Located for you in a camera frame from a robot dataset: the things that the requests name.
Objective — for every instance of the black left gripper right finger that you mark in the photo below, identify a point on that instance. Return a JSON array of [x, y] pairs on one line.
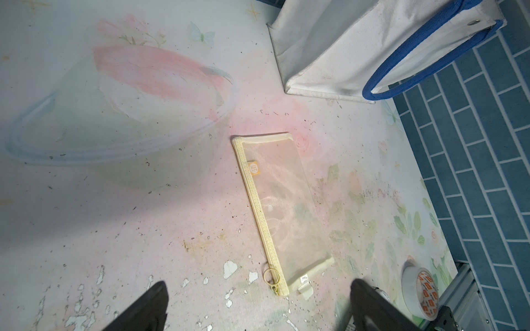
[[371, 311]]

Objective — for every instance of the cream yellow pouch bottom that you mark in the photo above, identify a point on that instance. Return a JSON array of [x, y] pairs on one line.
[[292, 234]]

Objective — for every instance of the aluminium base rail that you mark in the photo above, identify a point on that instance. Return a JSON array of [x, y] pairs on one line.
[[462, 305]]

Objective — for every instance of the brown tape roll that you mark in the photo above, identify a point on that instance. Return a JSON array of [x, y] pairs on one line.
[[420, 293]]

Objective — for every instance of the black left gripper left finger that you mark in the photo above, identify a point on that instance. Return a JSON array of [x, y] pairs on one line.
[[149, 312]]

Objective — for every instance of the white canvas tote bag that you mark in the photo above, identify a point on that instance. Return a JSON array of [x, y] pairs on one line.
[[366, 51]]

